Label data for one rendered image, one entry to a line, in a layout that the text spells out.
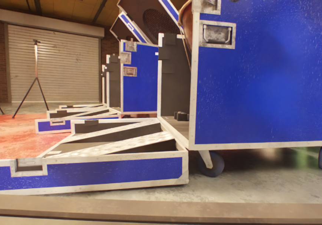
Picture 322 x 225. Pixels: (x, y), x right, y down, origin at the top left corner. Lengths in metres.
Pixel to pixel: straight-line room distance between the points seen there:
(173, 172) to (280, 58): 0.67
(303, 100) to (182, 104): 1.06
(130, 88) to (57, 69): 6.05
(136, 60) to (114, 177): 1.52
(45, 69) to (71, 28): 1.80
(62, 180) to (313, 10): 1.26
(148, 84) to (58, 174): 1.53
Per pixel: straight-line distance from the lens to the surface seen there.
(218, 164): 0.91
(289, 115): 0.98
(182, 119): 1.46
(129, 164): 0.75
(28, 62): 7.96
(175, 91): 1.76
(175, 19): 2.42
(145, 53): 2.13
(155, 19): 2.80
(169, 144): 0.91
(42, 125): 1.98
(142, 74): 2.08
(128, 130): 1.40
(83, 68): 7.96
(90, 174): 0.78
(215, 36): 0.82
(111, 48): 8.46
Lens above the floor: 0.39
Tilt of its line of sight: 6 degrees down
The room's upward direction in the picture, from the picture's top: 1 degrees clockwise
